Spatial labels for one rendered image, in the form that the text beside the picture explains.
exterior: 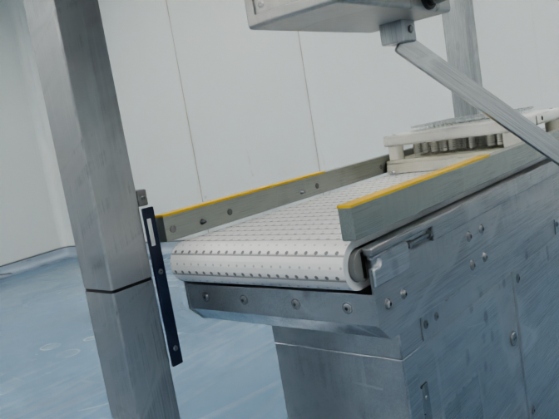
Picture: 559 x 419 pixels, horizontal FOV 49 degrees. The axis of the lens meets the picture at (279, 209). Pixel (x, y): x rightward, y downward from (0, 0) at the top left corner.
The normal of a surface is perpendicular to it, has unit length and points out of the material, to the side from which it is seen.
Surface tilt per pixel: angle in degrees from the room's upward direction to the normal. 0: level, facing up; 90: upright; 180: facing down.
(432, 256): 90
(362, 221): 90
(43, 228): 90
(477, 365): 90
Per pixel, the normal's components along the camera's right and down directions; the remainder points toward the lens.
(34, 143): 0.84, -0.07
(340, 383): -0.63, 0.20
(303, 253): -0.59, -0.46
